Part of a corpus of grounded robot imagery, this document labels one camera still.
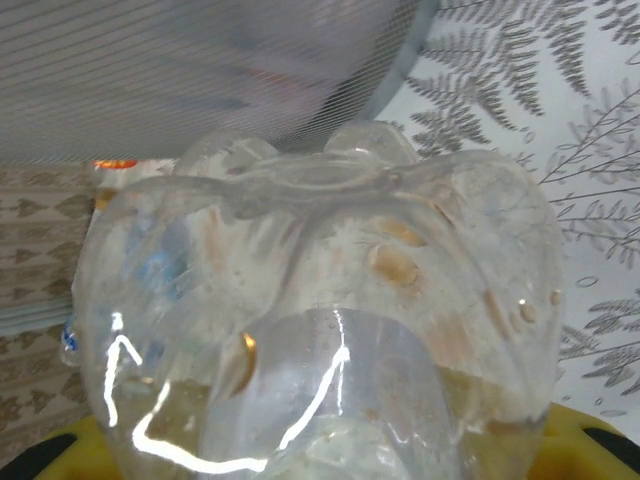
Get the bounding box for crushed blue label bottle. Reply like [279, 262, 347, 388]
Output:
[58, 312, 84, 369]

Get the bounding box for grey metal mesh bin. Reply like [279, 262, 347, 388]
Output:
[0, 0, 444, 166]

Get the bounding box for blue cap clear bottle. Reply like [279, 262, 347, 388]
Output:
[72, 119, 564, 480]

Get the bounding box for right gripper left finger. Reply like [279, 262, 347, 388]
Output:
[0, 414, 119, 480]

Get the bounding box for orange label plastic bottle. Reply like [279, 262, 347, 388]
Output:
[92, 158, 179, 211]

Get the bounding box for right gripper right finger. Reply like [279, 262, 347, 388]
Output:
[529, 403, 640, 480]

